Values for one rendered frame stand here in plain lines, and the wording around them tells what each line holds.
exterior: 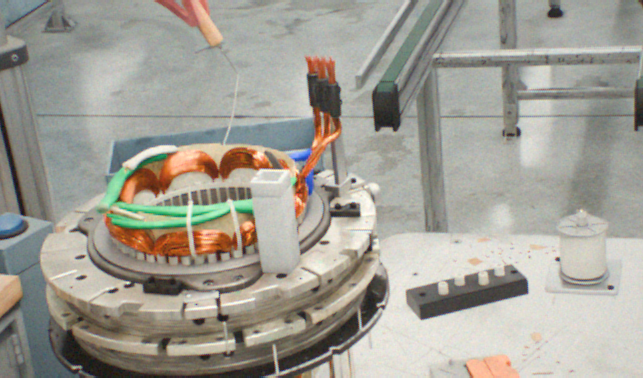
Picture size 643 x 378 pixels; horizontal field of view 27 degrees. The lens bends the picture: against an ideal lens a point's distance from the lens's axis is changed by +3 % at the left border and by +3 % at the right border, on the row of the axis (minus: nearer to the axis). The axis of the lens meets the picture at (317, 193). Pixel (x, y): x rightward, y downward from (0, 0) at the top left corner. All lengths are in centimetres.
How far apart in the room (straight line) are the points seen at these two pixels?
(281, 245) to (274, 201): 4
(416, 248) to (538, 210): 190
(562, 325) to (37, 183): 67
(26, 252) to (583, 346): 66
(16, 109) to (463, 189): 241
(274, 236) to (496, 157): 299
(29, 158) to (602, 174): 253
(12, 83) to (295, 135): 34
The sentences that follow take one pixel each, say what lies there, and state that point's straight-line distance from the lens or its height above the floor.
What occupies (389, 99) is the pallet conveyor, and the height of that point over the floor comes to 74.
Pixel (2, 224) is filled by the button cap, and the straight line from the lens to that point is 150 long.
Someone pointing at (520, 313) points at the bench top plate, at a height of 78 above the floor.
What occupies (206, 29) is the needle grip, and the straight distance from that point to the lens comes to 148.
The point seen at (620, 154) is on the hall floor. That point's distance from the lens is 411.
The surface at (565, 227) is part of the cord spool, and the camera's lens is 175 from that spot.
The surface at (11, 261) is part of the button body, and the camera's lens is 148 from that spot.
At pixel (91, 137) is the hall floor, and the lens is 467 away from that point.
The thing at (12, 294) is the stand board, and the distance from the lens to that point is 132.
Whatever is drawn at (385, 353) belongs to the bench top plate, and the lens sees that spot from 165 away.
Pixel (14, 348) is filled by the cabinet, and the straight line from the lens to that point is 135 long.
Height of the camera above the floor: 164
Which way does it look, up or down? 24 degrees down
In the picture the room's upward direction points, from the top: 7 degrees counter-clockwise
